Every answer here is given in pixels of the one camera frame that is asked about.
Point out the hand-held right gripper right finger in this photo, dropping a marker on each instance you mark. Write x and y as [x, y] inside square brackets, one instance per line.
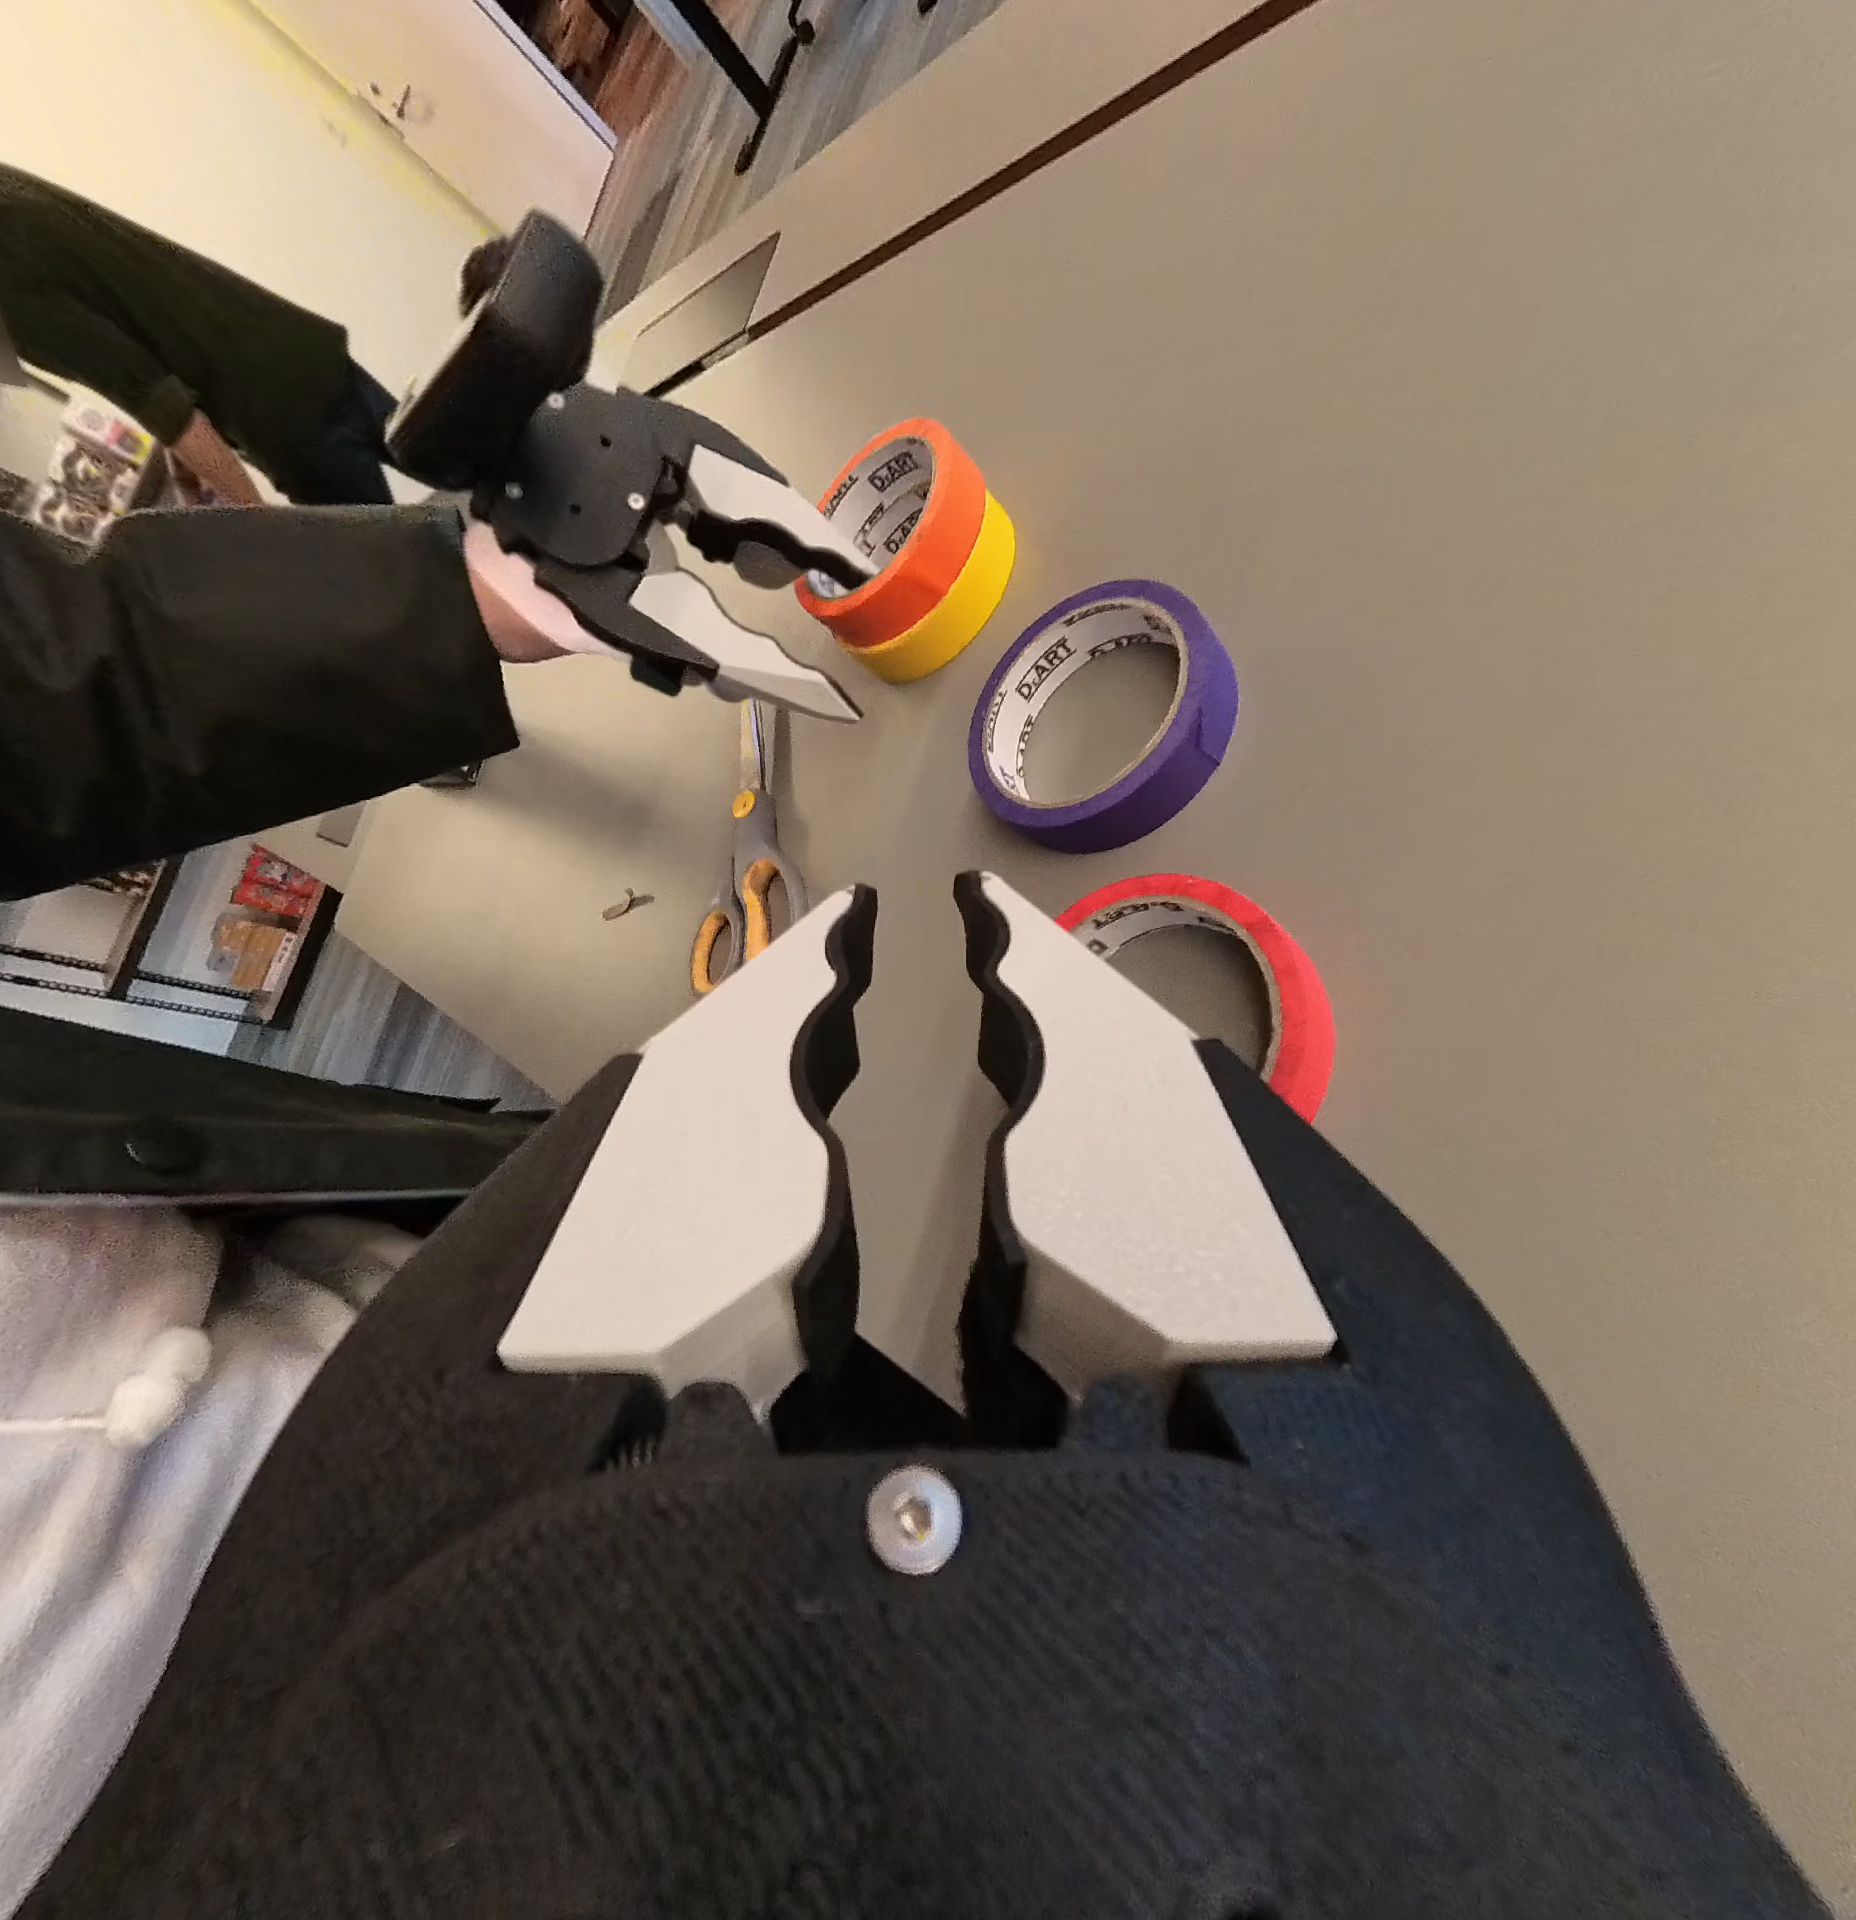
[1167, 1200]

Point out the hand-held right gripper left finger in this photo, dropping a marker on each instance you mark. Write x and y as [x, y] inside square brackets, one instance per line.
[672, 1200]

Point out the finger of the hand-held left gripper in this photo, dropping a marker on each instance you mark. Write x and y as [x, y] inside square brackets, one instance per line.
[777, 518]
[717, 646]

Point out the orange tape roll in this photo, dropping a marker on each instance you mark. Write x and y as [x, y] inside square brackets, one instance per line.
[929, 510]

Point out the grey scissors yellow pivot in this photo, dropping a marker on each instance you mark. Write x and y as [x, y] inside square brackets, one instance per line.
[751, 863]

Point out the purple tape roll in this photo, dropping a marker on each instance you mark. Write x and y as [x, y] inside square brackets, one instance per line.
[1207, 705]

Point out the black shelving rack with goods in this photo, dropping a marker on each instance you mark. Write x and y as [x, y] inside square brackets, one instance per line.
[253, 916]

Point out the person's left hand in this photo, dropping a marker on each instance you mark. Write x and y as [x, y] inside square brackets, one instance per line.
[531, 614]

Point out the yellow tape roll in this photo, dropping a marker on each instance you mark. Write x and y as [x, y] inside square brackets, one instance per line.
[972, 601]

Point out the red tape roll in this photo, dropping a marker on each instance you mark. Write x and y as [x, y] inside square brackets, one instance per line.
[1302, 1004]

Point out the person's white shirt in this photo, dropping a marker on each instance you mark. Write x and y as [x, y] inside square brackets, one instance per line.
[88, 1576]

